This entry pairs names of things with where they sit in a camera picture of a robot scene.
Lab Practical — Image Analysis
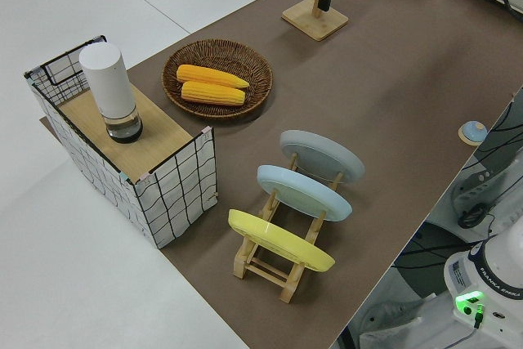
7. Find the gray plate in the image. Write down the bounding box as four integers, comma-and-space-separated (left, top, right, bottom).
279, 129, 366, 193

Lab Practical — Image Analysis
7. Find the light blue plate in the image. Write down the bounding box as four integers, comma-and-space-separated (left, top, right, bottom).
256, 164, 354, 223

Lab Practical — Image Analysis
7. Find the yellow plate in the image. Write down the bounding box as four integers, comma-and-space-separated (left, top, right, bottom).
227, 208, 337, 274

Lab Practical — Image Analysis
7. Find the low wooden plate rack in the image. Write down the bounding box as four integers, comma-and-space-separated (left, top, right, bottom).
232, 152, 345, 304

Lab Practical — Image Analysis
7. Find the round wicker basket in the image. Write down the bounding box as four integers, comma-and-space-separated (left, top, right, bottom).
162, 38, 275, 122

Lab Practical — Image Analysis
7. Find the brown table mat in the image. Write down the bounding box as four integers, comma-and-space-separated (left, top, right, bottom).
38, 0, 523, 349

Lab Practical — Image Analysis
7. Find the yellow corn cob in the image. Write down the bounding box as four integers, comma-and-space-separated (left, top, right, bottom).
180, 80, 247, 107
176, 63, 251, 90

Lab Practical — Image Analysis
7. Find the blue dome call bell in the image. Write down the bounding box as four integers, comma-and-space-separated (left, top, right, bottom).
458, 120, 488, 147

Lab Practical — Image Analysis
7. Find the wooden board shelf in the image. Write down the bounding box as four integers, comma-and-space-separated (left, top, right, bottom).
58, 84, 194, 183

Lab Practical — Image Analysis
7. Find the white cylinder bottle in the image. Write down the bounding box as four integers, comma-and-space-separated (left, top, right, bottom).
78, 43, 145, 145

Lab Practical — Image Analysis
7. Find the white robot pedestal with cables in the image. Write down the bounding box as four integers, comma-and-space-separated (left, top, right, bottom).
336, 87, 523, 349

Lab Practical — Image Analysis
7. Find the coiled black cable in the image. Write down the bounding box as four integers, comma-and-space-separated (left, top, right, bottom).
457, 203, 488, 230

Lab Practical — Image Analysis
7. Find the wire box with grid cloth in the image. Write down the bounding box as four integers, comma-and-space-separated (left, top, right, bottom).
23, 34, 218, 250

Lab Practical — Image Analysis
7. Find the green lit plug cable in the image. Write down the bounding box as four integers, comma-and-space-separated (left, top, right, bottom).
471, 302, 486, 330

